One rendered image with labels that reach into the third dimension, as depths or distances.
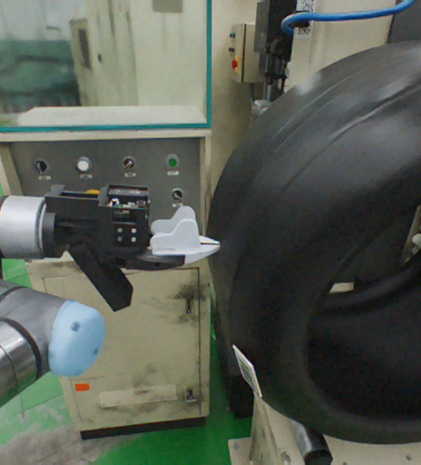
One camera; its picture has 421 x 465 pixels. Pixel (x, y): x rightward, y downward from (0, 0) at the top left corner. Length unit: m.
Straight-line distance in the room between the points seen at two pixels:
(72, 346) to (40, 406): 1.56
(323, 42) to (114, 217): 0.47
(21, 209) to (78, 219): 0.06
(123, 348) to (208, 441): 0.60
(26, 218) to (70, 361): 0.16
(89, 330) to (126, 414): 1.22
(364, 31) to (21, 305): 0.66
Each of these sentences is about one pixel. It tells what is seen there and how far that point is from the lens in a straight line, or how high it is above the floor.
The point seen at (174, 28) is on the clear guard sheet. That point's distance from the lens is 0.94.
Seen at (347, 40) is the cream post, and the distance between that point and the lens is 0.73.
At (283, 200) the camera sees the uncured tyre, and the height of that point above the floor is 1.33.
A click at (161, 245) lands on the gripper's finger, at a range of 0.44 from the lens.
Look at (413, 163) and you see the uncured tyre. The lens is 0.37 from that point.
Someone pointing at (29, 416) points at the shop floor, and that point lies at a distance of 1.94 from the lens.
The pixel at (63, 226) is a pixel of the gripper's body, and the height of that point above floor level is 1.28.
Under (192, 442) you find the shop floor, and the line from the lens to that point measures 1.71.
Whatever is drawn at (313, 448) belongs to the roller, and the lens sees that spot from 0.66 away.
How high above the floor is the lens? 1.48
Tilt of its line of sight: 29 degrees down
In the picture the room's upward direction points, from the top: straight up
